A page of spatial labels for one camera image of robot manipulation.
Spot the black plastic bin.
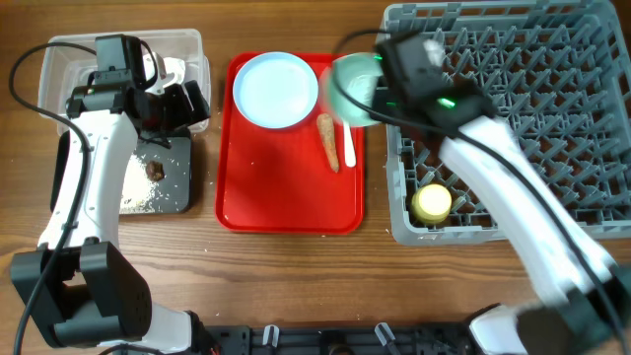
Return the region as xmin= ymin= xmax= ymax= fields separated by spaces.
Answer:
xmin=49 ymin=128 xmax=194 ymax=216

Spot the white rice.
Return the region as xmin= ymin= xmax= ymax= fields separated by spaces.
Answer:
xmin=119 ymin=154 xmax=169 ymax=215

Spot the white plastic spoon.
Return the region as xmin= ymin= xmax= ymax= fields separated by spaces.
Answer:
xmin=343 ymin=121 xmax=356 ymax=168

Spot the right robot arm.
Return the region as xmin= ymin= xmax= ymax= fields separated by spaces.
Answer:
xmin=376 ymin=33 xmax=630 ymax=354

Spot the light blue plate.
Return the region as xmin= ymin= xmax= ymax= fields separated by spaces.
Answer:
xmin=232 ymin=51 xmax=319 ymax=129

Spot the grey dishwasher rack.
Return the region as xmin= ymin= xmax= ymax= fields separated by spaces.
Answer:
xmin=381 ymin=0 xmax=630 ymax=239

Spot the mint green bowl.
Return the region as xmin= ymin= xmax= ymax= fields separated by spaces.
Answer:
xmin=318 ymin=52 xmax=383 ymax=127

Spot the red serving tray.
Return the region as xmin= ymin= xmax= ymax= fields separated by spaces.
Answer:
xmin=215 ymin=52 xmax=365 ymax=235

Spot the yellow plastic cup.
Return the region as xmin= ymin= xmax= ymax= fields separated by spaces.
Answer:
xmin=410 ymin=183 xmax=452 ymax=225

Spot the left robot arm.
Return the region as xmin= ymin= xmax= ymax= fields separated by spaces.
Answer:
xmin=10 ymin=79 xmax=217 ymax=354

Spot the clear plastic bin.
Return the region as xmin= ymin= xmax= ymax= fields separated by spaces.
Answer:
xmin=37 ymin=29 xmax=212 ymax=133

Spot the brown carrot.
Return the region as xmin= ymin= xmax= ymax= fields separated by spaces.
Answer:
xmin=316 ymin=113 xmax=339 ymax=173

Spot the brown food scrap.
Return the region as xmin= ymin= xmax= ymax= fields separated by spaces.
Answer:
xmin=146 ymin=161 xmax=165 ymax=182

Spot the white tissue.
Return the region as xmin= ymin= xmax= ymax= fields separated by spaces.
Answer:
xmin=143 ymin=52 xmax=185 ymax=95

